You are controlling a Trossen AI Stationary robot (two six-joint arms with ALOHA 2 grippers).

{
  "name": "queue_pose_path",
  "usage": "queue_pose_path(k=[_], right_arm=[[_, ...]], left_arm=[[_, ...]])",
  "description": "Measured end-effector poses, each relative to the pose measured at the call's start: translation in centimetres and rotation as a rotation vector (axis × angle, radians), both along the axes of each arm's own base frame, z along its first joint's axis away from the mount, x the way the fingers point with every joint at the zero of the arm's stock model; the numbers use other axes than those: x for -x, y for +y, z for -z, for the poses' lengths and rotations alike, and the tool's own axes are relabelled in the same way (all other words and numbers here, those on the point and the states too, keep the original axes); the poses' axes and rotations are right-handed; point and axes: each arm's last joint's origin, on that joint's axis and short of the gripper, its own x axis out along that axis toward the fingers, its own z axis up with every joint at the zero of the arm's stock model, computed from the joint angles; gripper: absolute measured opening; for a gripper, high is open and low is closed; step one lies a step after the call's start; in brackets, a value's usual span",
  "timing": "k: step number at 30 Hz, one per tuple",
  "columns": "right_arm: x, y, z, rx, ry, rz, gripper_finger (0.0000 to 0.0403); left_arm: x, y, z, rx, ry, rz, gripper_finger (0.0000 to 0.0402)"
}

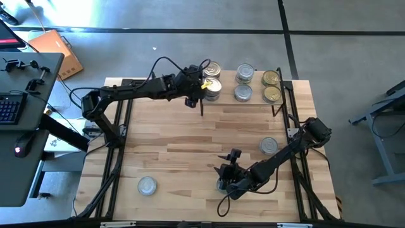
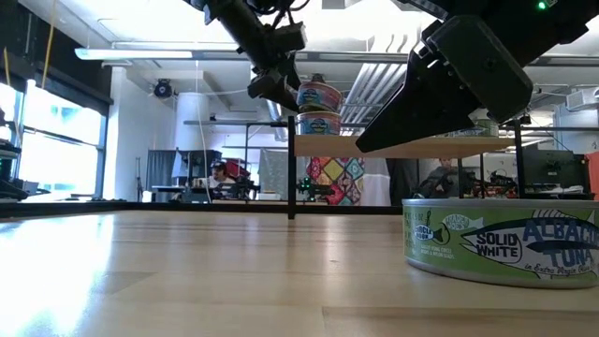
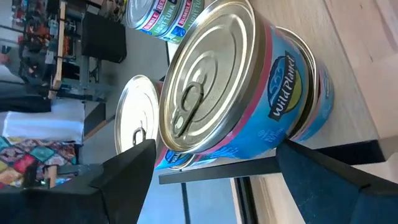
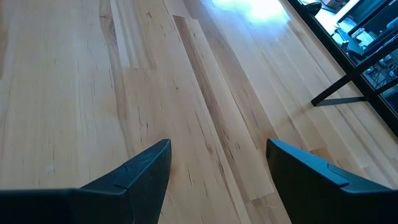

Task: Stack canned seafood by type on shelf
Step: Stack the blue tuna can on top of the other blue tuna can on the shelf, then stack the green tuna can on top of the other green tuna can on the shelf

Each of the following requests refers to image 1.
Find green solid white albacore can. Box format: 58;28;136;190
259;136;280;156
216;177;228;194
137;175;158;197

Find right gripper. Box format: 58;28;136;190
214;148;251;201

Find white paper sheet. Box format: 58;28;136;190
43;131;91;155

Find black monitor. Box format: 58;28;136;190
0;19;27;50

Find wooden shelf with black frame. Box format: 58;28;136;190
200;65;287;117

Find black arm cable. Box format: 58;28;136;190
216;177;279;218
68;56;211;110

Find black keyboard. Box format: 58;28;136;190
0;91;28;125

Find blue-grey metal table frame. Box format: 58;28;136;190
349;79;405;187

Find person's shoe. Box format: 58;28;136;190
0;6;20;27

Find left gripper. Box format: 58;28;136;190
176;65;208;108

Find black computer mouse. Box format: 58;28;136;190
14;131;38;158

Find green can with gold lid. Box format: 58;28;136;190
263;85;283;105
261;70;281;87

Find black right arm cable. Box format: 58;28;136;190
216;177;279;218

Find orange cardboard box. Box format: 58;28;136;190
27;29;84;81

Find dark grey desk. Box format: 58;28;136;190
0;52;91;208

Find black clamp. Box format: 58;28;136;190
25;71;45;95
1;58;51;74

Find silver metal bracket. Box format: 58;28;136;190
99;220;137;228
277;222;313;228

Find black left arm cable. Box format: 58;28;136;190
68;56;211;110

